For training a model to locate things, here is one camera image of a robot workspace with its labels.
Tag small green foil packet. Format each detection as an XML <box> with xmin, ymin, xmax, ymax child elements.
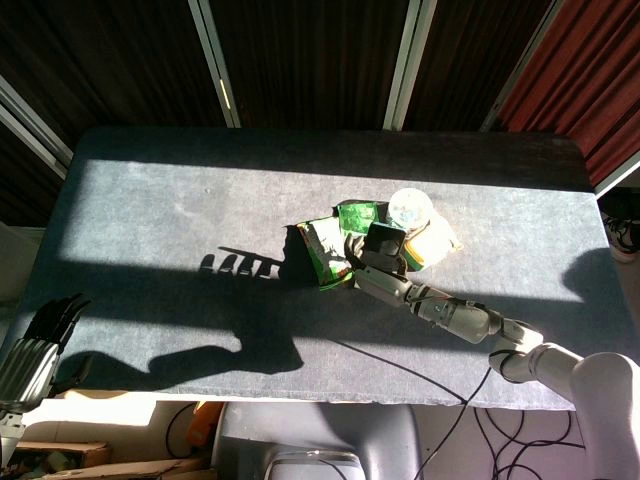
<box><xmin>336</xmin><ymin>199</ymin><xmax>380</xmax><ymax>237</ymax></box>

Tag white aluminium frame rail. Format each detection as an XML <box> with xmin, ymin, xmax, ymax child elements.
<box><xmin>382</xmin><ymin>0</ymin><xmax>439</xmax><ymax>132</ymax></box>
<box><xmin>188</xmin><ymin>0</ymin><xmax>242</xmax><ymax>129</ymax></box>

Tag white black sneaker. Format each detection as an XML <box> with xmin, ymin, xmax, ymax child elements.
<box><xmin>604</xmin><ymin>212</ymin><xmax>640</xmax><ymax>263</ymax></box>

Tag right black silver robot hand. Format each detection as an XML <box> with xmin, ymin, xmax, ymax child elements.
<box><xmin>342</xmin><ymin>233</ymin><xmax>417</xmax><ymax>308</ymax></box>

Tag grey aluminium frame rail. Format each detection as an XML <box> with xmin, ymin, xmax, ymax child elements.
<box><xmin>0</xmin><ymin>74</ymin><xmax>74</xmax><ymax>182</ymax></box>
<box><xmin>479</xmin><ymin>0</ymin><xmax>569</xmax><ymax>133</ymax></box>

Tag dark grey table cloth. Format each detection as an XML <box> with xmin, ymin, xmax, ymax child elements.
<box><xmin>0</xmin><ymin>126</ymin><xmax>612</xmax><ymax>412</ymax></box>

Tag orange white snack packet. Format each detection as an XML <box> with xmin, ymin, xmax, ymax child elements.
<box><xmin>402</xmin><ymin>215</ymin><xmax>465</xmax><ymax>272</ymax></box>

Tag black smartphone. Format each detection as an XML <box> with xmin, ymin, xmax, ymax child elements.
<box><xmin>361</xmin><ymin>221</ymin><xmax>408</xmax><ymax>257</ymax></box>

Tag white curtain frame edge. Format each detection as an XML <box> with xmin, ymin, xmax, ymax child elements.
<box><xmin>593</xmin><ymin>149</ymin><xmax>640</xmax><ymax>200</ymax></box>

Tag large green white snack bag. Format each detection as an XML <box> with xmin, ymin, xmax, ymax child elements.
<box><xmin>295</xmin><ymin>215</ymin><xmax>357</xmax><ymax>293</ymax></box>

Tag brown cardboard box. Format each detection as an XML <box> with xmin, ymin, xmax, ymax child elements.
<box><xmin>14</xmin><ymin>440</ymin><xmax>217</xmax><ymax>480</ymax></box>

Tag clear plastic lidded cup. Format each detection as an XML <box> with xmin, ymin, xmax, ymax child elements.
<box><xmin>385</xmin><ymin>187</ymin><xmax>435</xmax><ymax>235</ymax></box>

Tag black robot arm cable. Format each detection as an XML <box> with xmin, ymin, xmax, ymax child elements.
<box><xmin>413</xmin><ymin>349</ymin><xmax>506</xmax><ymax>480</ymax></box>

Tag black looped cable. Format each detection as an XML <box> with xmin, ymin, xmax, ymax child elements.
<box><xmin>165</xmin><ymin>402</ymin><xmax>197</xmax><ymax>459</ymax></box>

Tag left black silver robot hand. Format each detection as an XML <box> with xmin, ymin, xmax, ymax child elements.
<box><xmin>0</xmin><ymin>292</ymin><xmax>95</xmax><ymax>407</ymax></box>

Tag orange object under table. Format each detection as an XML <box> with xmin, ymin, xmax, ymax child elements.
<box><xmin>185</xmin><ymin>401</ymin><xmax>224</xmax><ymax>457</ymax></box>

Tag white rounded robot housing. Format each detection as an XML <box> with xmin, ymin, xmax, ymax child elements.
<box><xmin>263</xmin><ymin>447</ymin><xmax>367</xmax><ymax>480</ymax></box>

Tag grey robot torso shell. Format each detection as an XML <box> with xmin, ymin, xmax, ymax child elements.
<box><xmin>211</xmin><ymin>402</ymin><xmax>422</xmax><ymax>480</ymax></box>

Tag red curtain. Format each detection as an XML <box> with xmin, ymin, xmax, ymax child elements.
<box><xmin>497</xmin><ymin>0</ymin><xmax>640</xmax><ymax>187</ymax></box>

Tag black floor cable bundle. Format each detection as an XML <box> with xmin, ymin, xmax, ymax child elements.
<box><xmin>473</xmin><ymin>407</ymin><xmax>586</xmax><ymax>480</ymax></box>

